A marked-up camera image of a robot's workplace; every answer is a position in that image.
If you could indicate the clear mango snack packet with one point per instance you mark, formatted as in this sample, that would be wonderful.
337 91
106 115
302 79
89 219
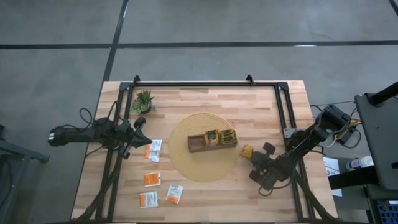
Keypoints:
211 132

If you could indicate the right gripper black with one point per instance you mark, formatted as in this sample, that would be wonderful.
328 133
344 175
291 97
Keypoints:
269 171

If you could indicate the black keyboard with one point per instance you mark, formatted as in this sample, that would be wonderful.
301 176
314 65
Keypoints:
387 211

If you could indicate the potted green succulent plant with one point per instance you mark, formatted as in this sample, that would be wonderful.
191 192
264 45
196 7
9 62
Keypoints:
143 102

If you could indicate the white orange tea packet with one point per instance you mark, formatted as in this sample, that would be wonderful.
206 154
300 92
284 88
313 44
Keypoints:
174 193
153 156
148 199
154 145
152 179

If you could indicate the grey metal stand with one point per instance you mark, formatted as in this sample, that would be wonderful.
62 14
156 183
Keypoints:
18 152

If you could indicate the black aluminium table frame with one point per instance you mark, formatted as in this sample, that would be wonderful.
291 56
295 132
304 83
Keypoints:
202 84

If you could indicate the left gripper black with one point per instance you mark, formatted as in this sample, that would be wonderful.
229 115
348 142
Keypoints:
127 137

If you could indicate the white paper sheet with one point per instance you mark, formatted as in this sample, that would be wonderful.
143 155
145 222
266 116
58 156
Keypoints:
331 169

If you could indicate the brown wooden tea box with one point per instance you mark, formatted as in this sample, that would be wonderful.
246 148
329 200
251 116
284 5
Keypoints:
196 143

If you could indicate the white bottle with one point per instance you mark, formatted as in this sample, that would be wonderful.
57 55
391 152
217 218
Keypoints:
360 163

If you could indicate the orange red mango tea packet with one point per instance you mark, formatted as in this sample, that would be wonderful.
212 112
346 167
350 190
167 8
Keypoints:
211 135
212 138
212 141

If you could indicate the silver metal bracket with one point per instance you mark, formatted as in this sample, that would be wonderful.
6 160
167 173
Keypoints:
288 132

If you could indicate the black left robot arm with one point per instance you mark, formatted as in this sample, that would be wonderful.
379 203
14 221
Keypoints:
77 135

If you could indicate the round woven beige placemat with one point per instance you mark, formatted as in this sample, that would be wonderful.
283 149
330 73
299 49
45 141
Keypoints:
199 168

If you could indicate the black tea packets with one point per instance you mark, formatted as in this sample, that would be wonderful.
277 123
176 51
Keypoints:
212 145

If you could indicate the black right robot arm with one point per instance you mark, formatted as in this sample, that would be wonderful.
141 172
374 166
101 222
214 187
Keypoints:
308 138

